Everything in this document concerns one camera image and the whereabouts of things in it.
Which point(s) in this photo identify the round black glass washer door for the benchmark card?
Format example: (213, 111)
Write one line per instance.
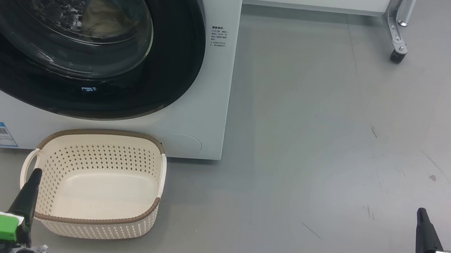
(162, 65)

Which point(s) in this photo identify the cream laundry basket brown rim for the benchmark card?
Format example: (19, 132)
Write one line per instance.
(105, 189)

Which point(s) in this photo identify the beige clothes in drum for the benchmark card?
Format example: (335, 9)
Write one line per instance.
(106, 19)

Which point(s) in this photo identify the white front-load washing machine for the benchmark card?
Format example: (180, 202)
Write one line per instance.
(212, 97)

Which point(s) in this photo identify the chrome leg with caster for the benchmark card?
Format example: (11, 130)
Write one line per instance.
(398, 36)

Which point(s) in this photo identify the printed warning text label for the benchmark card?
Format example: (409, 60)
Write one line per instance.
(218, 36)

